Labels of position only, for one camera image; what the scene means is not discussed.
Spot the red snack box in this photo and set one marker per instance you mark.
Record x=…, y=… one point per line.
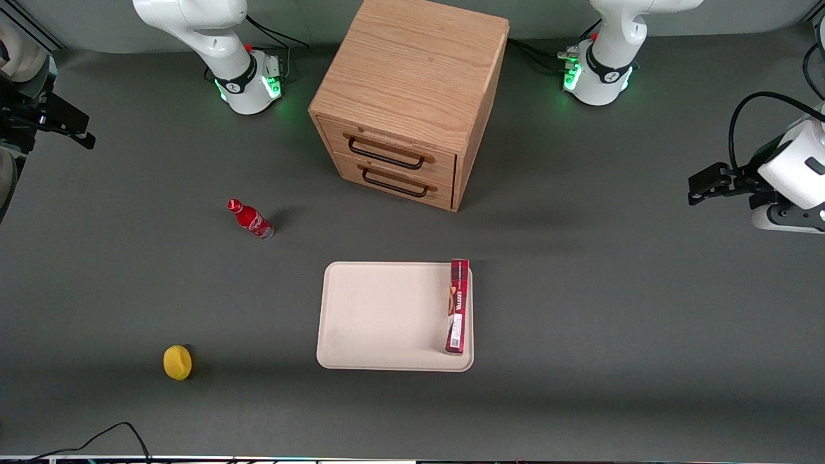
x=457, y=309

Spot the red coke bottle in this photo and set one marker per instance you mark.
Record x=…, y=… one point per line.
x=251, y=220

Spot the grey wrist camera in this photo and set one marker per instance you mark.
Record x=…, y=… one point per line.
x=6, y=183
x=773, y=219

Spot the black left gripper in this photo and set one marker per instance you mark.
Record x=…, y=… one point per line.
x=753, y=173

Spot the wooden two-drawer cabinet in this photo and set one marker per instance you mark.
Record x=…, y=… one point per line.
x=412, y=71

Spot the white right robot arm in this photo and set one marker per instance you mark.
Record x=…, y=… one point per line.
x=219, y=38

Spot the beige plastic tray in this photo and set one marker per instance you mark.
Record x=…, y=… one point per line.
x=380, y=316

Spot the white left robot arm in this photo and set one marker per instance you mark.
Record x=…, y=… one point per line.
x=612, y=38

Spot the yellow lemon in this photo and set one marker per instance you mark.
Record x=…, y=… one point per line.
x=177, y=362

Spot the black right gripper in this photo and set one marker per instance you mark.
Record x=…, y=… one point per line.
x=19, y=115

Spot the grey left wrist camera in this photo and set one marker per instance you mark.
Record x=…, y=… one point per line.
x=773, y=219

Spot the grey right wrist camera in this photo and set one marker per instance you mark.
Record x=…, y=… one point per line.
x=6, y=183

